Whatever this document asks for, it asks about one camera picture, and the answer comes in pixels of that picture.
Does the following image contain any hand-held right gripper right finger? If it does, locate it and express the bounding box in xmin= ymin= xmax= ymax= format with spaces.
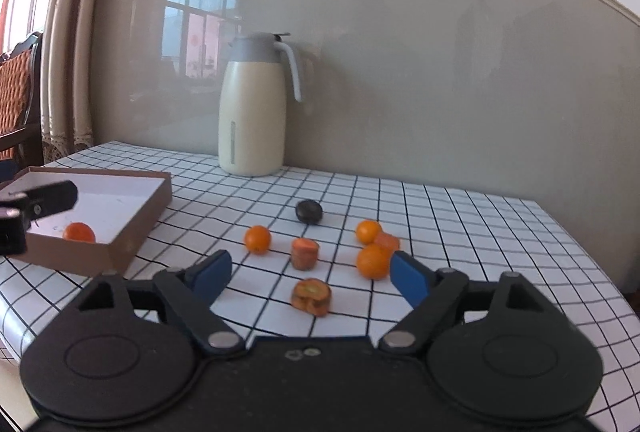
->
xmin=377 ymin=251 xmax=571 ymax=354

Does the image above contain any dark brown round fruit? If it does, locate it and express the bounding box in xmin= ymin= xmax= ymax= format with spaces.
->
xmin=295 ymin=200 xmax=324 ymax=225

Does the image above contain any beige curtain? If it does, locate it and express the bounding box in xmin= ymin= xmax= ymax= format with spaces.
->
xmin=40 ymin=0 xmax=115 ymax=164

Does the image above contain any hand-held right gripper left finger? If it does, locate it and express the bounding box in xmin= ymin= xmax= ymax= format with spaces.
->
xmin=75 ymin=249 xmax=247 ymax=356

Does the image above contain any cream thermos jug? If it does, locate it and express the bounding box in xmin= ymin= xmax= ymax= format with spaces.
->
xmin=218 ymin=32 xmax=304 ymax=177

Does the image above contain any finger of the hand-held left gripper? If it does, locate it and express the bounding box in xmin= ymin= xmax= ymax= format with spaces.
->
xmin=0 ymin=180 xmax=79 ymax=219

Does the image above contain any orange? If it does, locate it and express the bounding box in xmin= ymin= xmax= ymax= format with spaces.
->
xmin=63 ymin=222 xmax=96 ymax=244
xmin=244 ymin=225 xmax=272 ymax=255
xmin=356 ymin=244 xmax=393 ymax=281
xmin=355 ymin=219 xmax=384 ymax=246

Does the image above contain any wooden chair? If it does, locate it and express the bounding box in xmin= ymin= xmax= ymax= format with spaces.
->
xmin=0 ymin=32 xmax=46 ymax=163

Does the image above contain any brown cardboard box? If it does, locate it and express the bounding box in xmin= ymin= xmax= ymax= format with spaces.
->
xmin=0 ymin=166 xmax=173 ymax=277

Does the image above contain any white checkered tablecloth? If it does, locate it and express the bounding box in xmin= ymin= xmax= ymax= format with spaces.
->
xmin=0 ymin=141 xmax=640 ymax=432

